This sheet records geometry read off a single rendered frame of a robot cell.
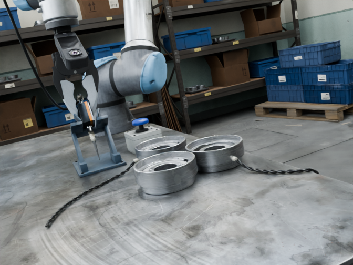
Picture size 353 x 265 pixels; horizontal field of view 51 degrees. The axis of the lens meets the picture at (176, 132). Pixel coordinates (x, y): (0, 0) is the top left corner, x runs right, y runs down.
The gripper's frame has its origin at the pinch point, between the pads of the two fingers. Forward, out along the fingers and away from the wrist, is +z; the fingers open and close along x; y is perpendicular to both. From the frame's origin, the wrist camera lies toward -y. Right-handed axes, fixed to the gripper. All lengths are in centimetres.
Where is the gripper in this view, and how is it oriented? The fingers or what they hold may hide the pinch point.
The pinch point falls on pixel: (84, 112)
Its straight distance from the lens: 84.8
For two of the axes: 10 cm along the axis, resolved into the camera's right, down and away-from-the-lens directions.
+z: 1.8, 9.6, 2.2
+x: -9.1, 2.4, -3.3
